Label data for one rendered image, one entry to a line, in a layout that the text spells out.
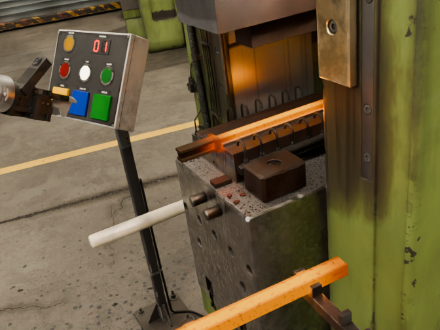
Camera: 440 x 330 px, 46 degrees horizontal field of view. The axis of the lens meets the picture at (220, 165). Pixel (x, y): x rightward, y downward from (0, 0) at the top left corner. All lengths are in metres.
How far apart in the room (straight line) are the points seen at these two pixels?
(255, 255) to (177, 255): 1.43
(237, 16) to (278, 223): 0.45
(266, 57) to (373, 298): 0.71
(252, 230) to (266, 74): 0.55
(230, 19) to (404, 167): 0.46
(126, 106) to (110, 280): 1.16
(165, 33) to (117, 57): 4.51
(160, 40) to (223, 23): 4.99
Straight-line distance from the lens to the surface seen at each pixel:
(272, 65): 1.51
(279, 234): 1.17
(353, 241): 1.17
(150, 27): 6.05
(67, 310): 2.45
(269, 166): 1.15
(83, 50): 1.70
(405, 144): 0.96
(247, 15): 1.13
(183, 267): 2.48
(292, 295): 0.87
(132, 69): 1.57
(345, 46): 0.96
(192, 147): 1.21
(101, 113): 1.58
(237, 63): 1.45
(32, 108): 1.42
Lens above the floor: 1.53
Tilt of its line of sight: 28 degrees down
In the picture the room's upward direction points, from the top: 8 degrees counter-clockwise
